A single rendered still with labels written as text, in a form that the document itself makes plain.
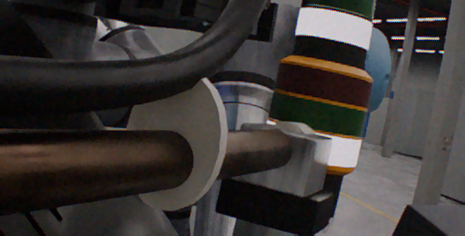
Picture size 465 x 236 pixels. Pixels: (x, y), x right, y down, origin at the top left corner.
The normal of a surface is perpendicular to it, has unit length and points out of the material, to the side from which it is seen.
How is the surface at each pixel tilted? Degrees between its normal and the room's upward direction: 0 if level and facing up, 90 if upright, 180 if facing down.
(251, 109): 67
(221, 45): 58
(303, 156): 90
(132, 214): 41
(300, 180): 90
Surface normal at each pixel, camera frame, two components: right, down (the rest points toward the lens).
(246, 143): 0.81, -0.44
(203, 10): 0.62, 0.15
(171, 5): -0.77, -0.11
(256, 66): 0.27, -0.25
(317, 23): -0.60, -0.07
